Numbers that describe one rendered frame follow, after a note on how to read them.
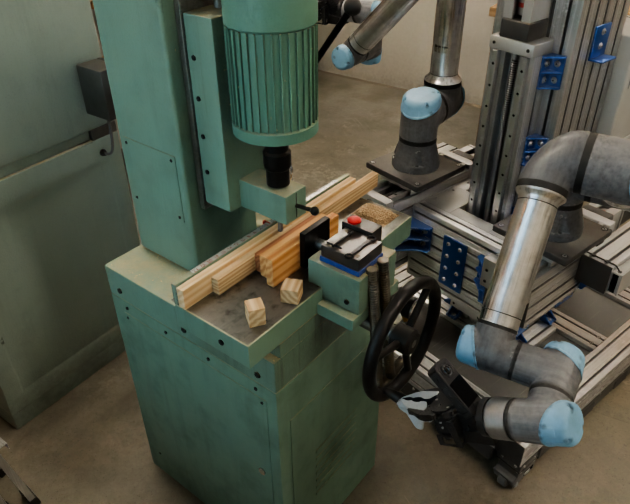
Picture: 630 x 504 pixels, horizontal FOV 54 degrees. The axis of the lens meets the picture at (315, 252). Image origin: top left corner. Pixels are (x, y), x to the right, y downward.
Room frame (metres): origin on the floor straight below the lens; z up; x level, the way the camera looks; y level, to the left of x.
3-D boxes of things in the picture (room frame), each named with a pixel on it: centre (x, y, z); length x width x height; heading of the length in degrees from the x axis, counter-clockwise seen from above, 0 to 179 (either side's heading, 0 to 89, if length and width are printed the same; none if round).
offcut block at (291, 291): (1.01, 0.05, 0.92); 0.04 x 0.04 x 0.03; 76
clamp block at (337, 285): (1.08, -0.08, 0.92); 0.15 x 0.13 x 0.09; 141
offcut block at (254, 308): (0.94, 0.12, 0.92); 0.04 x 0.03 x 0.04; 18
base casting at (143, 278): (1.27, 0.17, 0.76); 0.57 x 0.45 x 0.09; 51
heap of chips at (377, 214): (1.34, -0.15, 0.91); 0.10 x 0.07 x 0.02; 51
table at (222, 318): (1.13, -0.01, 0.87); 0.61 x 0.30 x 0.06; 141
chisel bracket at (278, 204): (1.21, 0.09, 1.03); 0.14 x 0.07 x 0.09; 51
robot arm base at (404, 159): (1.78, -0.32, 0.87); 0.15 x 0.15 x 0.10
